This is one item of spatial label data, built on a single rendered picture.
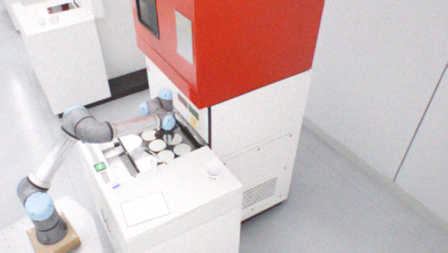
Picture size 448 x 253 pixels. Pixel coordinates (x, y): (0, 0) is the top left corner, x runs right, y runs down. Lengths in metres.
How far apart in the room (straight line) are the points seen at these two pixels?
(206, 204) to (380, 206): 1.78
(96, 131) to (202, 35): 0.63
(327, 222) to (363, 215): 0.28
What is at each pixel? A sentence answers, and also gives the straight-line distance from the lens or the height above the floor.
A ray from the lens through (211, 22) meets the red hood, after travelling 1.71.
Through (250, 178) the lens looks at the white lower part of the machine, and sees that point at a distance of 2.54.
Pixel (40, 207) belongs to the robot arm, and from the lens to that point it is 1.79.
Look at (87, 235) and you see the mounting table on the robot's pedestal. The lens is 1.97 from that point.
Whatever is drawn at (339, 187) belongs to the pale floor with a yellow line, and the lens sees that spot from 3.33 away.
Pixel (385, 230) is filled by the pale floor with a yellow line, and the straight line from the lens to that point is 3.17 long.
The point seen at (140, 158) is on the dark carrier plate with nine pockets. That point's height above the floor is 0.90.
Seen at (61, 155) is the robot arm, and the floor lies 1.21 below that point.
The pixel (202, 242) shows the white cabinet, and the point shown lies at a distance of 2.06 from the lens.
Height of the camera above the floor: 2.38
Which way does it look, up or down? 40 degrees down
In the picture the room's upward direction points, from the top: 5 degrees counter-clockwise
